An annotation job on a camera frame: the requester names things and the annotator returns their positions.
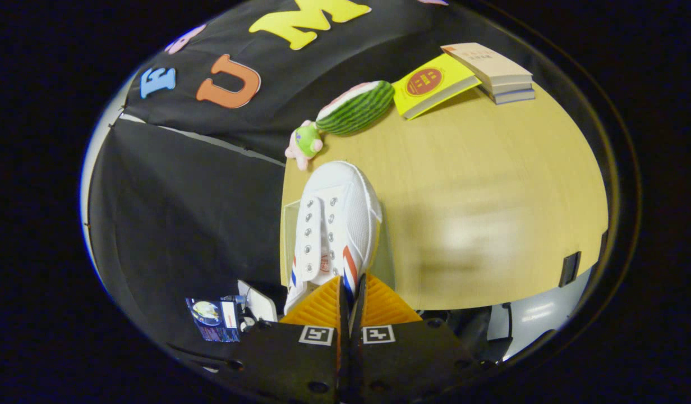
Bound yellow book with red circle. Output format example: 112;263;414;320
391;53;482;121

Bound watermelon slice plush toy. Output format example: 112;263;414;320
315;80;397;136

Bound dark printed carton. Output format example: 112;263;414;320
185;297;241;343

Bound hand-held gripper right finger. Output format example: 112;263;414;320
350;272;483;404

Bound white paperback book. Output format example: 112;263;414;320
483;80;535;95

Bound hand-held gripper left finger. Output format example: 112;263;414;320
225;274;349;404

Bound white flat device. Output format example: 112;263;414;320
237;280;278;322

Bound cream fabric storage box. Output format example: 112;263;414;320
280;199;397;293

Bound pink and green plush toy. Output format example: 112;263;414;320
284;119;325;171

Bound grey paperback book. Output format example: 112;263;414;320
490;89;536;106

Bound beige paperback book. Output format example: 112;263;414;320
440;42;534;86

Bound white canvas shoe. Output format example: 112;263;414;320
283;160;383;315

